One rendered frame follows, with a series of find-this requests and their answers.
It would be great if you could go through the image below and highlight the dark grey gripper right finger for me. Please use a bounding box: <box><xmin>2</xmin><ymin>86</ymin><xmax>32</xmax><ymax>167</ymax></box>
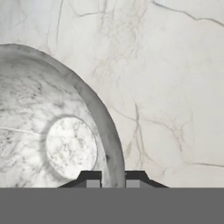
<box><xmin>125</xmin><ymin>170</ymin><xmax>170</xmax><ymax>189</ymax></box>

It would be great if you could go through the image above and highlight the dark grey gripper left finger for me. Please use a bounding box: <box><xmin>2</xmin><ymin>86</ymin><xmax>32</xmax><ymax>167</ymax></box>
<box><xmin>58</xmin><ymin>170</ymin><xmax>102</xmax><ymax>189</ymax></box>

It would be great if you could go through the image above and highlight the grey marbled bowl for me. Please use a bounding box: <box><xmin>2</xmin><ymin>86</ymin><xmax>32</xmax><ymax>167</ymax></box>
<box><xmin>0</xmin><ymin>43</ymin><xmax>127</xmax><ymax>189</ymax></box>

